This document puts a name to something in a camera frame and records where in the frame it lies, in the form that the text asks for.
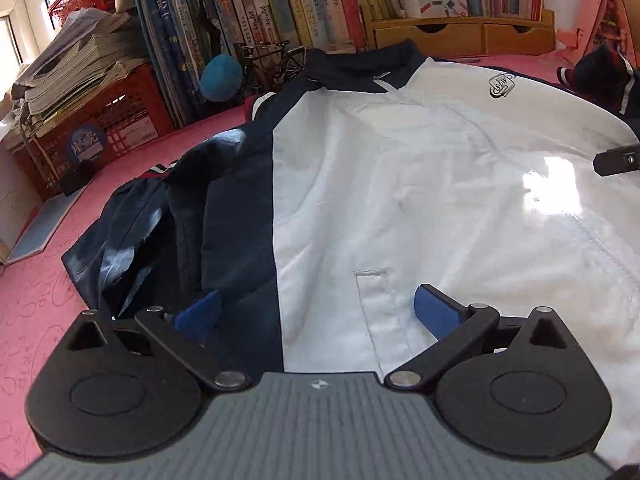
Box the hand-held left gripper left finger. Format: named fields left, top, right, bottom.
left=62, top=289, right=252, bottom=393

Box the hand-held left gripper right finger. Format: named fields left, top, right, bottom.
left=384, top=283, right=582, bottom=393

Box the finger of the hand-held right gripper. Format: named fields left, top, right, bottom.
left=592, top=144, right=640, bottom=177

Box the navy and white jacket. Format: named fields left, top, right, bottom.
left=61, top=40, right=640, bottom=468

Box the pink book stand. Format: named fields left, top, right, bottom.
left=555, top=0, right=640, bottom=68

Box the pink rabbit-print mat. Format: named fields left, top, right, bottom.
left=0, top=50, right=640, bottom=476

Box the light blue notebook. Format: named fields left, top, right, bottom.
left=4, top=192, right=81, bottom=266

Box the small black box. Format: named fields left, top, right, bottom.
left=61, top=166, right=96, bottom=197

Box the large red plastic crate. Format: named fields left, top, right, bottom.
left=10, top=62, right=176, bottom=201

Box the wooden drawer organizer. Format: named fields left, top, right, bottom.
left=361, top=4, right=557, bottom=56

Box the blue plush ball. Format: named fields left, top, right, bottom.
left=200, top=54, right=244, bottom=102

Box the black miniature bicycle model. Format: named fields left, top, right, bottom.
left=235, top=40, right=308, bottom=96

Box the stack of paper workbooks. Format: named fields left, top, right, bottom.
left=10, top=10, right=151, bottom=136

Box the row of upright books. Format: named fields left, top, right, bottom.
left=132, top=0, right=588, bottom=128

